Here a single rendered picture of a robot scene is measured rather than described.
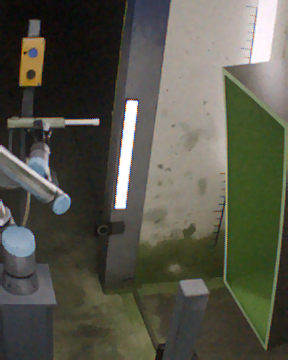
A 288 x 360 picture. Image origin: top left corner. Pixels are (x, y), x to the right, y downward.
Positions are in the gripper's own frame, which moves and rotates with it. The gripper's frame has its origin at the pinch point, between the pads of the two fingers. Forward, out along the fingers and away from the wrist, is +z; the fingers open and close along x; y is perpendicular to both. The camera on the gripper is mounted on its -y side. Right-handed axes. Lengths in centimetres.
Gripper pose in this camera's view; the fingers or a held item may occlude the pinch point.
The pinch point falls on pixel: (42, 123)
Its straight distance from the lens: 284.4
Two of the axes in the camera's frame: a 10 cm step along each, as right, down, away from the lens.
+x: 9.9, -1.0, 0.1
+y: 0.7, 8.2, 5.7
